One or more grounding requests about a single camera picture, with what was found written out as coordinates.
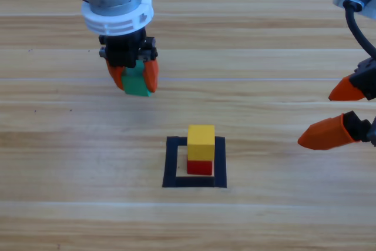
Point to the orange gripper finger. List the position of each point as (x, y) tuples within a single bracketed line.
[(151, 76), (346, 90), (115, 76), (326, 133)]

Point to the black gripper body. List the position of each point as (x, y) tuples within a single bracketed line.
[(123, 49), (368, 74)]

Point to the green wooden block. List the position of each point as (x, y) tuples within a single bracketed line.
[(133, 85)]

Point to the yellow wooden block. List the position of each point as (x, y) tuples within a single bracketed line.
[(201, 145)]

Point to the red wooden block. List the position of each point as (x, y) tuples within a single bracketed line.
[(199, 167)]

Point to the black tape square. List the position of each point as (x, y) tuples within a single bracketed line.
[(170, 163)]

